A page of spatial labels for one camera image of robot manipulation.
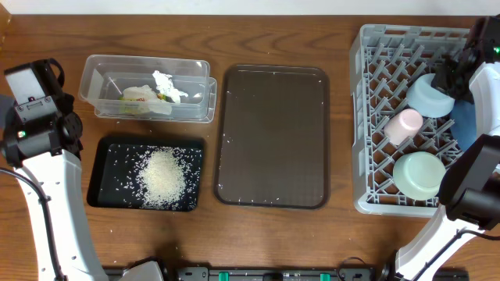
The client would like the white rice pile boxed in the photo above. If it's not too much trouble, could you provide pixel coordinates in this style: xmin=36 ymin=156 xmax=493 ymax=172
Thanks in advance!
xmin=98 ymin=144 xmax=203 ymax=212

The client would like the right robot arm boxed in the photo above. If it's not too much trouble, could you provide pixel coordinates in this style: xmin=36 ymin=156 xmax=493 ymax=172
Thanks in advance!
xmin=381 ymin=43 xmax=499 ymax=280

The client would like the yellow green snack wrapper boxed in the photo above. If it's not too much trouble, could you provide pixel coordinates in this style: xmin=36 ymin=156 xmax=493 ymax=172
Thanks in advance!
xmin=120 ymin=94 xmax=173 ymax=103

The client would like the mint green bowl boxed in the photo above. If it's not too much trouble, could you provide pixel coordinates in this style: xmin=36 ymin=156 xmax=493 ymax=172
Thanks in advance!
xmin=393 ymin=151 xmax=446 ymax=201

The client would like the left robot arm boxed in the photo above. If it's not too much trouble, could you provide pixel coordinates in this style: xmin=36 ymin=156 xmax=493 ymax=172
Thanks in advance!
xmin=1 ymin=151 xmax=111 ymax=281

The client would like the grey dishwasher rack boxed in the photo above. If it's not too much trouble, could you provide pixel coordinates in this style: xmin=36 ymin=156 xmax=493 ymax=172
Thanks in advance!
xmin=349 ymin=24 xmax=469 ymax=218

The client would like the clear plastic bin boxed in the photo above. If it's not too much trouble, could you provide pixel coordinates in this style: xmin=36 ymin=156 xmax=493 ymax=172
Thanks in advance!
xmin=79 ymin=55 xmax=217 ymax=123

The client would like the brown serving tray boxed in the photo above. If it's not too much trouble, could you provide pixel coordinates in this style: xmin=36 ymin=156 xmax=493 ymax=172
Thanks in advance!
xmin=213 ymin=64 xmax=330 ymax=210

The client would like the pink plastic cup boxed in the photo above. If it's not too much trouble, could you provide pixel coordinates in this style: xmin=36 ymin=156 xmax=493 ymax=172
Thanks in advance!
xmin=384 ymin=108 xmax=423 ymax=145

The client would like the black tray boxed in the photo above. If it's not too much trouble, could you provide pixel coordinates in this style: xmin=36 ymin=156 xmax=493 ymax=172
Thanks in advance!
xmin=87 ymin=135 xmax=203 ymax=212

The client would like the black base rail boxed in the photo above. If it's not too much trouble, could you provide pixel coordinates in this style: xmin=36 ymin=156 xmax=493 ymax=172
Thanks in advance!
xmin=167 ymin=267 xmax=376 ymax=281

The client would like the light blue small bowl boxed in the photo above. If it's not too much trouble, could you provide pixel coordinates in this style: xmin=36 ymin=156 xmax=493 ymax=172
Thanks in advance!
xmin=406 ymin=73 xmax=455 ymax=118

